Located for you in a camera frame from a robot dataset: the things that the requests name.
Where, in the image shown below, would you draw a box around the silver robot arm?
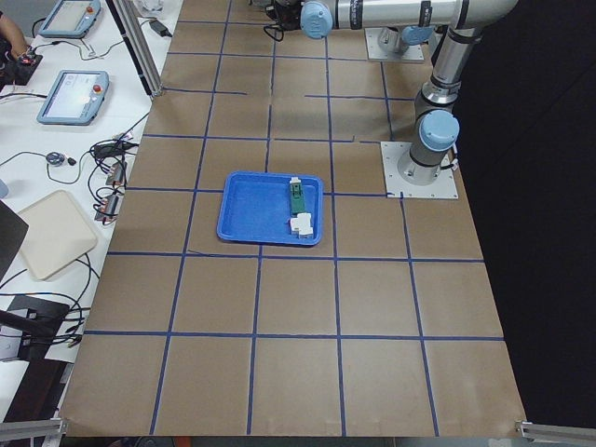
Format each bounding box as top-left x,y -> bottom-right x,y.
300,0 -> 517,186
377,25 -> 434,53

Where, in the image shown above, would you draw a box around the white circuit breaker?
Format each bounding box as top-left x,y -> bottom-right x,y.
289,212 -> 314,238

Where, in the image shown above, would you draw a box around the green terminal block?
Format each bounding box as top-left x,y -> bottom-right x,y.
289,177 -> 306,217

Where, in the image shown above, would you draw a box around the blue plastic tray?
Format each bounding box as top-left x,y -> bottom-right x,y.
217,171 -> 323,246

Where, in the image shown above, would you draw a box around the black power adapter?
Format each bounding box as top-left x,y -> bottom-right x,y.
150,20 -> 172,37

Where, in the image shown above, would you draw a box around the beige plastic tray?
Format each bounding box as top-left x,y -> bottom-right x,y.
18,190 -> 98,280

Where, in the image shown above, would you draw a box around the near blue teach pendant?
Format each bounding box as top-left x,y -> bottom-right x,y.
36,70 -> 110,126

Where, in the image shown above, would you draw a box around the blue teach pendant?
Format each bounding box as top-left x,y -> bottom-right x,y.
36,70 -> 110,126
38,0 -> 102,38

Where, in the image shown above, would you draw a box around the black monitor stand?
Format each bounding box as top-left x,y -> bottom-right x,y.
1,294 -> 70,339

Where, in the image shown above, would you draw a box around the far blue teach pendant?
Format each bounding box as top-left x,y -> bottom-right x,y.
38,0 -> 102,38

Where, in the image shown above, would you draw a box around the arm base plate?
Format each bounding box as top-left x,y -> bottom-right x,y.
380,142 -> 458,200
365,26 -> 427,63

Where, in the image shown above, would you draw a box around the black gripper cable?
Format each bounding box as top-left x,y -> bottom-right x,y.
263,18 -> 288,44

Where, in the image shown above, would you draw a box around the aluminium frame post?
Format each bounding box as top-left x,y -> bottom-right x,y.
106,0 -> 163,98

